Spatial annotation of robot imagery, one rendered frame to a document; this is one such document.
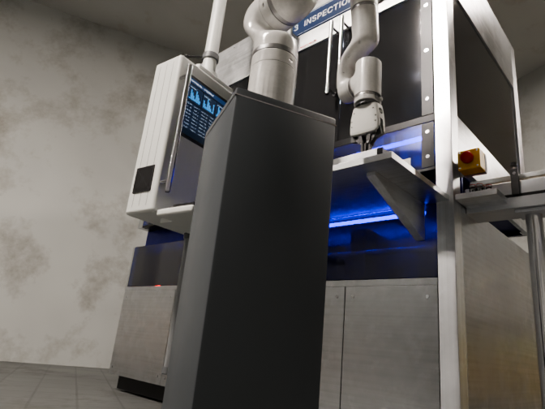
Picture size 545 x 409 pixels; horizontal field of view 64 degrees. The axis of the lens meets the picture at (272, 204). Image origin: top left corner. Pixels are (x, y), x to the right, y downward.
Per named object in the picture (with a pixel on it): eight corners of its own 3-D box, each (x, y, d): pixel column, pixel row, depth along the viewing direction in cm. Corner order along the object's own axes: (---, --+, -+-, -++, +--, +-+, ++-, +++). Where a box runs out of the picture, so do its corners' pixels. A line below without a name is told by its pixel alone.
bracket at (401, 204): (417, 241, 150) (416, 205, 154) (425, 240, 148) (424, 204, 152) (365, 213, 127) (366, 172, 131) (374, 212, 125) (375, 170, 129)
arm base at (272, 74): (245, 96, 97) (254, 27, 102) (220, 130, 113) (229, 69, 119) (319, 119, 103) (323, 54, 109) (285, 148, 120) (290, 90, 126)
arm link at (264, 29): (270, 40, 106) (279, -36, 113) (229, 72, 120) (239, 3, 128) (306, 62, 113) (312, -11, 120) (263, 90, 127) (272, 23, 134)
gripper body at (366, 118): (388, 104, 136) (388, 136, 132) (359, 114, 142) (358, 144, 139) (375, 93, 130) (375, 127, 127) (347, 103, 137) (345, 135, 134)
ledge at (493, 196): (470, 211, 154) (469, 206, 155) (510, 206, 146) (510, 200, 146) (455, 200, 145) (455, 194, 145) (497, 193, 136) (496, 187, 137)
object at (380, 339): (229, 389, 324) (243, 272, 351) (550, 457, 187) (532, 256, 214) (105, 389, 256) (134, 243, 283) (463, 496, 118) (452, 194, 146)
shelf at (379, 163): (302, 228, 198) (302, 224, 199) (458, 207, 152) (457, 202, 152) (224, 196, 166) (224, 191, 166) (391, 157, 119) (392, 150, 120)
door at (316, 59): (262, 164, 221) (272, 66, 239) (337, 142, 190) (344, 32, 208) (261, 163, 221) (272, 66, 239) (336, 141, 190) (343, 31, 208)
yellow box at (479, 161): (465, 178, 151) (465, 159, 154) (487, 174, 147) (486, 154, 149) (457, 170, 146) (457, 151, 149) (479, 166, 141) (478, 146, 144)
